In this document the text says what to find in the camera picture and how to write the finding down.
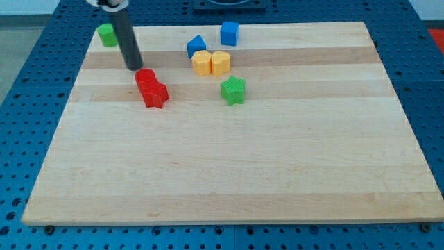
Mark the green star block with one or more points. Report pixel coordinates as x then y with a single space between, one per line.
233 90

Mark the blue triangle block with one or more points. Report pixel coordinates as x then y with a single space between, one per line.
195 44

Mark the green cylinder block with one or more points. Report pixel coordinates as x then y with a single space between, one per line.
107 35

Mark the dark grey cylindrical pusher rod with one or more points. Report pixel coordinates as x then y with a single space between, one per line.
123 29

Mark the wooden board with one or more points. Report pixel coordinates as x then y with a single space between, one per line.
321 137

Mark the red star block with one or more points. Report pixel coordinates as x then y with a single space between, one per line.
154 94

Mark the red cylinder block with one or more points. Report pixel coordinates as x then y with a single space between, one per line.
145 78

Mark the white rod mount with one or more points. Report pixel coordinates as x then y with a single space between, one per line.
110 6

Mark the yellow hexagon block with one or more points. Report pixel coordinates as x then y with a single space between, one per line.
201 62

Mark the blue cube block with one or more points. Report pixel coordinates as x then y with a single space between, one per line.
229 33

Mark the yellow heart block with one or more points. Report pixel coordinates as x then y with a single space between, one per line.
221 63

